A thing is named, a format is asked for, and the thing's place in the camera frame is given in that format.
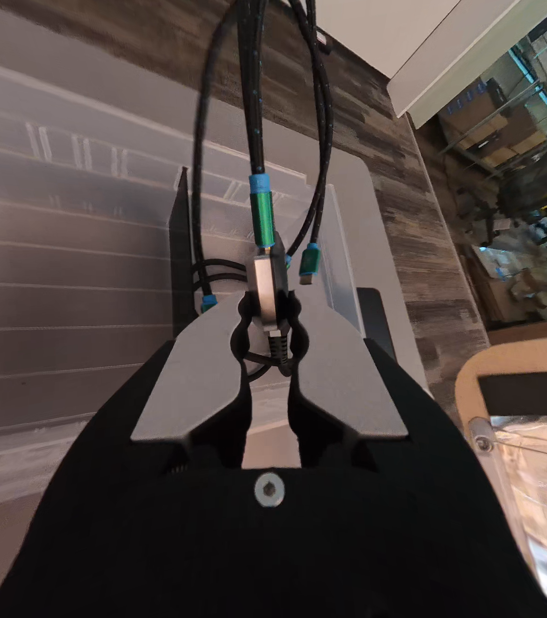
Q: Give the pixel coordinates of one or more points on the black floor outlet box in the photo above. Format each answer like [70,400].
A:
[325,42]

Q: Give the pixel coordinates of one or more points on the silver hdmi switch box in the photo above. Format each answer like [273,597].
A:
[264,289]

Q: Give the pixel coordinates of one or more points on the instruction sign on wooden board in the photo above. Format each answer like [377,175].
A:
[519,386]

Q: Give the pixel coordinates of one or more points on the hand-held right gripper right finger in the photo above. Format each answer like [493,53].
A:
[350,386]

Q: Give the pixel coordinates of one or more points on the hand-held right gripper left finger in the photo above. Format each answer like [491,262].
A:
[191,386]

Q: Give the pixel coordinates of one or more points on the clear plastic bin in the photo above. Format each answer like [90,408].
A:
[85,289]

